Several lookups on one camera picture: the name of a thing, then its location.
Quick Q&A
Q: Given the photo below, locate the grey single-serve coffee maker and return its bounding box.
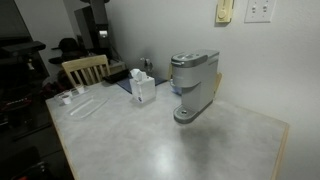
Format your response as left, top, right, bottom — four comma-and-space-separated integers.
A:
170, 49, 221, 125

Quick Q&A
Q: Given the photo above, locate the light blue carton box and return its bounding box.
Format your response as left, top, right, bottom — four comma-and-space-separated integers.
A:
169, 78, 183, 96

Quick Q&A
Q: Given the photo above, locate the white tissue box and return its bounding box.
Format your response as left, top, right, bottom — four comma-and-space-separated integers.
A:
128, 68, 157, 104

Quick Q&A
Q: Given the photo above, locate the clear glass item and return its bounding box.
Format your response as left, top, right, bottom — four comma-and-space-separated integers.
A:
139, 57, 155, 76

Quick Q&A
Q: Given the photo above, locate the dark blue placemat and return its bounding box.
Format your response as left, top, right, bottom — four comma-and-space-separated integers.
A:
116, 75, 168, 95

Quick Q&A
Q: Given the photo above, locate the small wooden cabinet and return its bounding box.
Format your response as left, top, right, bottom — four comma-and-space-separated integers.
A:
108, 60, 127, 75

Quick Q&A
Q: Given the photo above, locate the light wooden board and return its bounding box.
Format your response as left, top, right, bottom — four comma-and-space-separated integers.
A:
214, 71, 223, 98

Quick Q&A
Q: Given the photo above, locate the clear plastic tray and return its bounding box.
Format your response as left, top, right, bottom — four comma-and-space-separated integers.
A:
67, 96, 109, 121

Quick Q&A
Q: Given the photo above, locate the light wooden chair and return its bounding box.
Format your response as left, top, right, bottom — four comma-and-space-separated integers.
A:
61, 54, 111, 89

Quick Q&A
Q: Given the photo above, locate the small white cup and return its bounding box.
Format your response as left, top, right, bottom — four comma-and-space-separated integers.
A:
75, 83, 86, 95
61, 94, 73, 105

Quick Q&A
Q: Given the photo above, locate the tall black panel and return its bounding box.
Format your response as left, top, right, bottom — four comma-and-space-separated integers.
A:
73, 5, 98, 51

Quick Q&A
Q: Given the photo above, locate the black hat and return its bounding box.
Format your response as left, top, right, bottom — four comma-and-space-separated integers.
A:
51, 37, 82, 54

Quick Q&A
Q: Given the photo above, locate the black equipment stand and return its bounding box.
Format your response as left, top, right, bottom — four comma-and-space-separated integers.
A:
0, 40, 47, 58

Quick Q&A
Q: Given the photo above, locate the beige wall thermostat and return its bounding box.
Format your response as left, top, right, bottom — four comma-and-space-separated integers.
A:
215, 0, 235, 24

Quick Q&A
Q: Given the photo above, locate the white light switch plate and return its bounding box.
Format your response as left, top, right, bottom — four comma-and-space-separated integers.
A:
244, 0, 277, 24

